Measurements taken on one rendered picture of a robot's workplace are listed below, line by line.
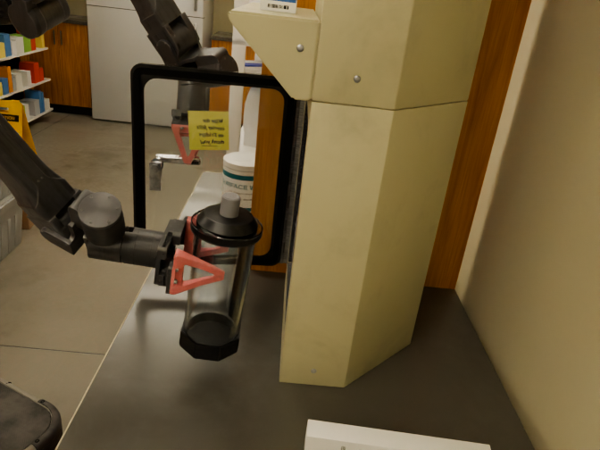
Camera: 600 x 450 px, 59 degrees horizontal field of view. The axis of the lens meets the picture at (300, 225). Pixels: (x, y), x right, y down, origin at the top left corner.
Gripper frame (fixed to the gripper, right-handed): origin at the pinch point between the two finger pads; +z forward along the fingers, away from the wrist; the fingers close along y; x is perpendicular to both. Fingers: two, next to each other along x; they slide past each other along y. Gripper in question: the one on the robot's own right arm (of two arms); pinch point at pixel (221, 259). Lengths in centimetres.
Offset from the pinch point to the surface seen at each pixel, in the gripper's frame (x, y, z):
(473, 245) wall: 6, 36, 57
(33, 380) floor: 122, 96, -68
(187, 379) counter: 21.0, -3.9, -2.3
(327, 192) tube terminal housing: -15.3, -3.3, 13.1
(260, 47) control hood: -32.6, -2.7, 0.6
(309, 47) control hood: -33.8, -2.9, 6.7
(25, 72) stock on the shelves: 85, 437, -211
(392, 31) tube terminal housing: -37.7, -3.4, 16.4
